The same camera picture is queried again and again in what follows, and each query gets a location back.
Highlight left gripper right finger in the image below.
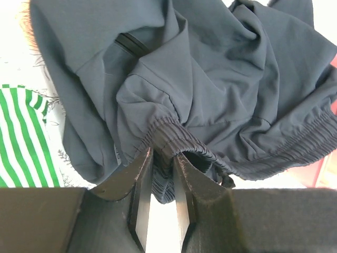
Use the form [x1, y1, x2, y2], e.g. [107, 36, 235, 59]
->
[173, 154, 232, 252]

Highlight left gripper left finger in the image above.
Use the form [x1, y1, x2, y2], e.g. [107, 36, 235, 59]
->
[93, 148, 153, 250]

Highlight dark navy shorts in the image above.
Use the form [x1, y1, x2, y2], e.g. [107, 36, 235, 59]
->
[29, 1, 336, 203]

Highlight green white striped cloth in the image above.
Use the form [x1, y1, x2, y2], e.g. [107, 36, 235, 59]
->
[1, 84, 64, 188]

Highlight pink divided tray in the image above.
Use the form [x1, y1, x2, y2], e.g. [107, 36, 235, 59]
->
[286, 52, 337, 189]

